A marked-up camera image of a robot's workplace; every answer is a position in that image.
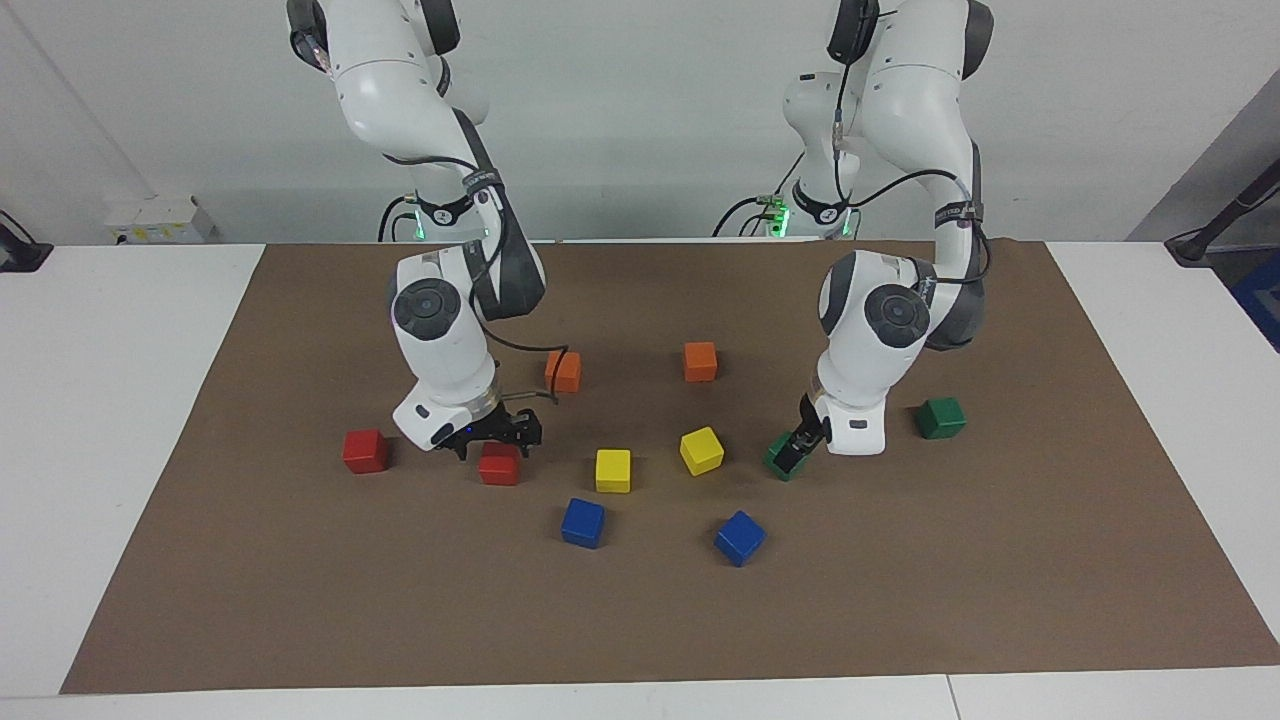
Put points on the white power strip box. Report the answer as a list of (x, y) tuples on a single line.
[(160, 222)]

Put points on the green wooden cube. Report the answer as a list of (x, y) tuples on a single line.
[(941, 418), (775, 462)]

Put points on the blue crate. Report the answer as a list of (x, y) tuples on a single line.
[(1262, 300)]

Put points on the blue wooden cube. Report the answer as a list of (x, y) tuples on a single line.
[(740, 538), (583, 523)]

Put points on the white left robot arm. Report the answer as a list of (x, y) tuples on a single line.
[(880, 330)]

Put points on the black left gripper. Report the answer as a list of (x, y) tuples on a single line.
[(812, 420)]

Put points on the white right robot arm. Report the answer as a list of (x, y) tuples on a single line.
[(440, 340)]

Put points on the red wooden cube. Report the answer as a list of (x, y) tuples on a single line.
[(498, 469), (365, 452)]

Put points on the black stand foot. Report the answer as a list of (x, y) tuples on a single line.
[(20, 255)]

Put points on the brown paper table mat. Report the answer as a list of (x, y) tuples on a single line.
[(640, 620)]

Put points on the orange wooden cube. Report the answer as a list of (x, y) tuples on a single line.
[(567, 377), (700, 362)]

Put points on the yellow wooden cube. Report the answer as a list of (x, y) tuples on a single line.
[(702, 451), (613, 471)]

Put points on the black angled stand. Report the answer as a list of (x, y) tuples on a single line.
[(1195, 245)]

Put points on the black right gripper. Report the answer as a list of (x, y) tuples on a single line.
[(505, 428)]

